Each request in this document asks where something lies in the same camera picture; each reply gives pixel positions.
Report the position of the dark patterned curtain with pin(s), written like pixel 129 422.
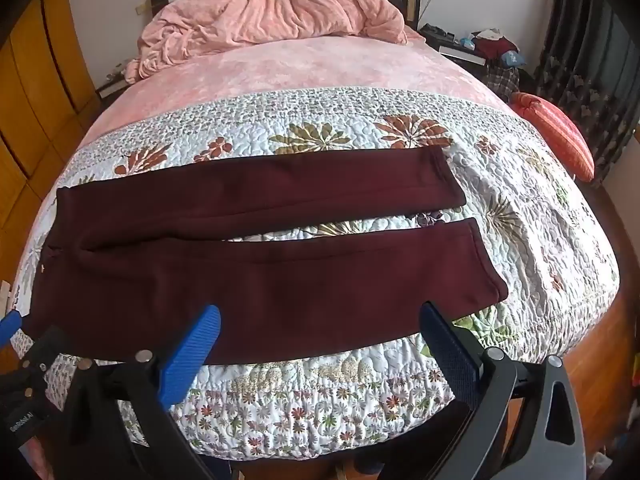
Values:
pixel 595 70

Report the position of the wooden wardrobe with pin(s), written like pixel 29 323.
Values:
pixel 40 90

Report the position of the beige wall fixture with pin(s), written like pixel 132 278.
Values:
pixel 142 8

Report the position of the maroon pants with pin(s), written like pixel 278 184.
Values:
pixel 250 300

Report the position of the blue tissue pack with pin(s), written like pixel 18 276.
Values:
pixel 467 41

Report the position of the dark nightstand with white drawer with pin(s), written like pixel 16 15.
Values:
pixel 457 54

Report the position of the orange pillow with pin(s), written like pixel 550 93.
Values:
pixel 560 135

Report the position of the dark red clothes pile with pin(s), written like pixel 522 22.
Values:
pixel 495 44

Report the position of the crumpled pink blanket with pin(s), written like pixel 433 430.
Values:
pixel 280 7

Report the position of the pink bedsheet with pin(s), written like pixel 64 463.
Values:
pixel 310 67

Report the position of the blue plastic bag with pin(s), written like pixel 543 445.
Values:
pixel 511 58

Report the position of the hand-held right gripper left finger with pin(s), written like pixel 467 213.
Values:
pixel 192 355

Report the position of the floral quilted bedspread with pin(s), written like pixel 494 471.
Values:
pixel 525 220

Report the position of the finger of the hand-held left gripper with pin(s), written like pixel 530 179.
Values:
pixel 10 325
pixel 50 347

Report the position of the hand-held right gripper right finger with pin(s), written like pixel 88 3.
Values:
pixel 450 355

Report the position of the small dark nightstand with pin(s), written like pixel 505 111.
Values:
pixel 107 91

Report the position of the plaid cloth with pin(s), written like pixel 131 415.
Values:
pixel 502 81

